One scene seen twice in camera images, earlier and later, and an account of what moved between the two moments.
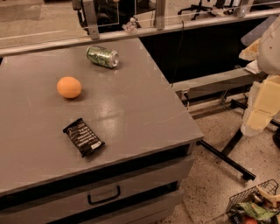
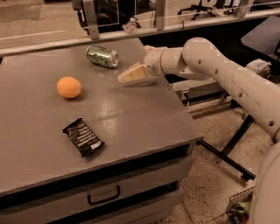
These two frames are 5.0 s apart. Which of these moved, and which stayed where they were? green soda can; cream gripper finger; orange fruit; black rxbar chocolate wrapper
Moved: cream gripper finger
Stayed: green soda can; orange fruit; black rxbar chocolate wrapper
